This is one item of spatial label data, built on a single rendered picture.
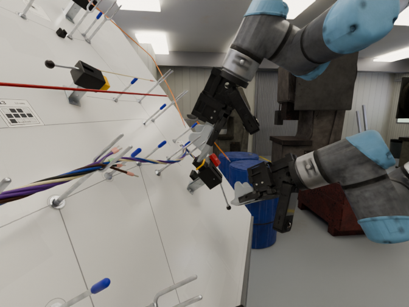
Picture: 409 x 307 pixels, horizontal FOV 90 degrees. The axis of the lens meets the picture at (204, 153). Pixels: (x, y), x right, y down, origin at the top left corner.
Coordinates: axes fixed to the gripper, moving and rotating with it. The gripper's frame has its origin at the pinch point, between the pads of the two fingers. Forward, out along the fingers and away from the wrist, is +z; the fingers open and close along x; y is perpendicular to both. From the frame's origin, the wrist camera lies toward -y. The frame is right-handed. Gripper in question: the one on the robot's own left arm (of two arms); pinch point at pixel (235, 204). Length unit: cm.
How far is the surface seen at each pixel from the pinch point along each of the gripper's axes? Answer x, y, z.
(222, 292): 11.4, -18.2, 0.0
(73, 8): 41, 56, 8
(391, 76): -816, 378, -136
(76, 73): 41.3, 23.1, -3.0
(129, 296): 33.3, -12.8, -4.3
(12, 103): 48, 15, -1
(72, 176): 43.0, 0.2, -13.3
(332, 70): -284, 193, -24
